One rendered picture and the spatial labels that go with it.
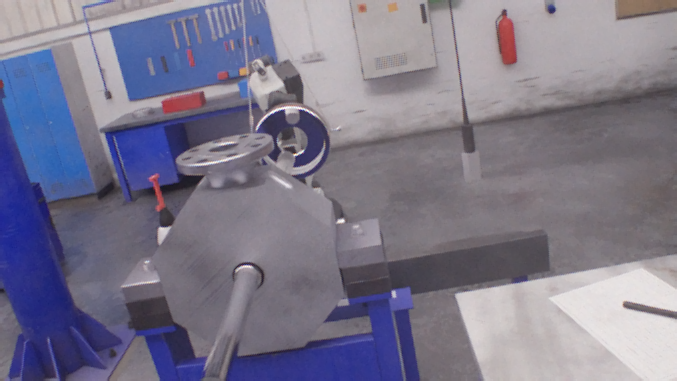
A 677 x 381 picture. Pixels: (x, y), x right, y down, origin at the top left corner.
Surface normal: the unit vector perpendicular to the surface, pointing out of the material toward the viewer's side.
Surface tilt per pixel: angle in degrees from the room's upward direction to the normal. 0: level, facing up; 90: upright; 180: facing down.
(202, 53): 90
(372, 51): 90
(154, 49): 90
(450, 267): 90
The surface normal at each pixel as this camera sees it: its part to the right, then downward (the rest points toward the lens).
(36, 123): -0.05, 0.33
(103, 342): 0.33, 0.24
